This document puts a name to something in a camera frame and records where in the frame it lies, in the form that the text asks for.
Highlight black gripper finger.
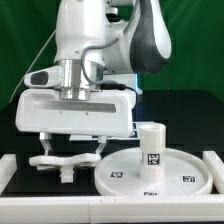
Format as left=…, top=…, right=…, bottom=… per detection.
left=39, top=132, right=52, bottom=156
left=95, top=136, right=108, bottom=155

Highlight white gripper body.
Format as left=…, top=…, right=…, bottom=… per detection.
left=15, top=89, right=136, bottom=137

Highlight white round table top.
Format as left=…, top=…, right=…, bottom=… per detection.
left=94, top=147, right=213, bottom=196

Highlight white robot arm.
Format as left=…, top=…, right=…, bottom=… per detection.
left=16, top=0, right=171, bottom=151

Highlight white marker tag board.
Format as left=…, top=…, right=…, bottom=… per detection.
left=69, top=121, right=149, bottom=141

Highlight white left fence block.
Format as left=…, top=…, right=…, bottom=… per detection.
left=0, top=154, right=17, bottom=195

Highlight white fence block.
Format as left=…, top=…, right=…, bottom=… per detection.
left=203, top=151, right=224, bottom=194
left=0, top=154, right=17, bottom=195

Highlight white right fence block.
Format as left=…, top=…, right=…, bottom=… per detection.
left=203, top=151, right=224, bottom=194

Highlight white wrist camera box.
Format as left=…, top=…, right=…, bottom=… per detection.
left=24, top=66, right=62, bottom=88

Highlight white front fence rail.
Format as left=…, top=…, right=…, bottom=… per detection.
left=0, top=195, right=224, bottom=224

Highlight white camera cable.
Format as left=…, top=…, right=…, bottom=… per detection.
left=9, top=31, right=57, bottom=103

